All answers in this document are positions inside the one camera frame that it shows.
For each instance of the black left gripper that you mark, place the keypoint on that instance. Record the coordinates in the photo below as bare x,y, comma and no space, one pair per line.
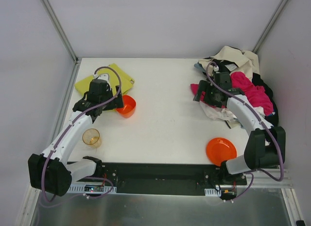
116,102

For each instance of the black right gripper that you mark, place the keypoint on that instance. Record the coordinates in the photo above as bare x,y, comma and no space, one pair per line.
202,95

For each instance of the yellow-green cloth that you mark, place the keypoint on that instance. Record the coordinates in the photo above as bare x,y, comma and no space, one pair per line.
127,81

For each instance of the white cloth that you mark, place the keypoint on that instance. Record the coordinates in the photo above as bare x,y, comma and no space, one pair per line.
218,113

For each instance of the cream canvas tote bag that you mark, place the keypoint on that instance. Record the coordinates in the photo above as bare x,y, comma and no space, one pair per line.
233,60

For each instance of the magenta pink cloth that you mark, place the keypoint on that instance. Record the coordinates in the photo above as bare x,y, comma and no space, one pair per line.
257,92

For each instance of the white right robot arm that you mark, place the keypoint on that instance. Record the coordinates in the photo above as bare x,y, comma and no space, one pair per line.
266,143

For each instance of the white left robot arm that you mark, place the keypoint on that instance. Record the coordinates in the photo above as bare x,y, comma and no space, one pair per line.
50,171

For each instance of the light blue cloth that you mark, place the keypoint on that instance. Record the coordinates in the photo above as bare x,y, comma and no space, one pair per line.
201,68

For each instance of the orange plastic bowl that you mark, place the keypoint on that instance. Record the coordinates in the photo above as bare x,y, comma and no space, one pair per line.
129,106

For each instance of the black printed t-shirt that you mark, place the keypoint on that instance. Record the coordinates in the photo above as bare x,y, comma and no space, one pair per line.
273,119

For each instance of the transparent amber plastic cup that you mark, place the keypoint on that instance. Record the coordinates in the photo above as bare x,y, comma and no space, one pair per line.
92,138

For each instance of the orange plastic plate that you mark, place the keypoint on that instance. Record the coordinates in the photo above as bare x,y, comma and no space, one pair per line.
219,150

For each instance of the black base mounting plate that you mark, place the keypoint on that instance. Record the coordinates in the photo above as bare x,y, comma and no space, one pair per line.
164,179

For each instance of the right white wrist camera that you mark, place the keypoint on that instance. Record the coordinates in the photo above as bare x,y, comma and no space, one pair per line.
216,69

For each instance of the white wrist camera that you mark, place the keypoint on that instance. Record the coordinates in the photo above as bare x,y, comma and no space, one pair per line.
104,76
216,69

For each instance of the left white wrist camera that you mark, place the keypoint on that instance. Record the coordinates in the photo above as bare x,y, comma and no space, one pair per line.
104,76

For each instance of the right aluminium frame post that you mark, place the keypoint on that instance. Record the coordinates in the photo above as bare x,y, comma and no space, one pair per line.
270,25

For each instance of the aluminium frame post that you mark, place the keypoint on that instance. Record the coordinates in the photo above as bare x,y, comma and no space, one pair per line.
270,25
59,29

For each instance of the left aluminium frame post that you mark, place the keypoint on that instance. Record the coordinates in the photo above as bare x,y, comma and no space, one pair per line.
59,29

